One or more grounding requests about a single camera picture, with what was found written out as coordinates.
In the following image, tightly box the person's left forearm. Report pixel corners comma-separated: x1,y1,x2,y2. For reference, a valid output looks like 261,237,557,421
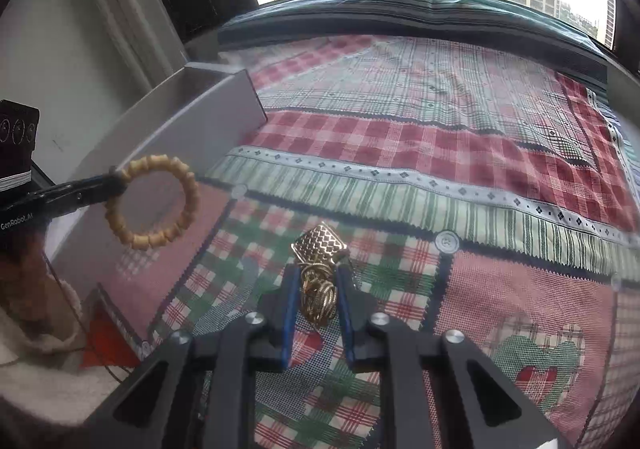
0,239,92,411

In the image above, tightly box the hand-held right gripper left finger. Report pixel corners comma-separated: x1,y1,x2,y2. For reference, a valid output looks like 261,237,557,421
82,263,303,449

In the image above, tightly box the gold ring cluster jewelry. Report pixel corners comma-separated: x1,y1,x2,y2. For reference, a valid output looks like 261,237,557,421
291,222,351,329

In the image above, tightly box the orange cloth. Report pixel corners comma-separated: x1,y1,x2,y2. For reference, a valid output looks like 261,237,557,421
82,313,142,371

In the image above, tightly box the black cable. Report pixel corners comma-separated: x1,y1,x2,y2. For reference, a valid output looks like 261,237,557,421
42,249,127,386

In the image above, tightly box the white cardboard box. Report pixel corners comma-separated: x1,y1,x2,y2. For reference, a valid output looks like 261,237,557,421
42,61,269,326

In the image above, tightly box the white curtain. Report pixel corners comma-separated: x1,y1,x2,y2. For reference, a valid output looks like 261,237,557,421
75,0,187,96

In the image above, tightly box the plaid patchwork blanket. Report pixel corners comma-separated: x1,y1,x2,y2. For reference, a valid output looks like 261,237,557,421
97,34,640,449

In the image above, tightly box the wooden bead bracelet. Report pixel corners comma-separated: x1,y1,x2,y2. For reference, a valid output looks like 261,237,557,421
104,154,201,251

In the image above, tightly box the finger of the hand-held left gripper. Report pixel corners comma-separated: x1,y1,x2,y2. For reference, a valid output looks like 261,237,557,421
30,169,126,220

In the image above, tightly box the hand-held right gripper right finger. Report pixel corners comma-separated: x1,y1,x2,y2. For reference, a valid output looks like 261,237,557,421
334,261,567,449

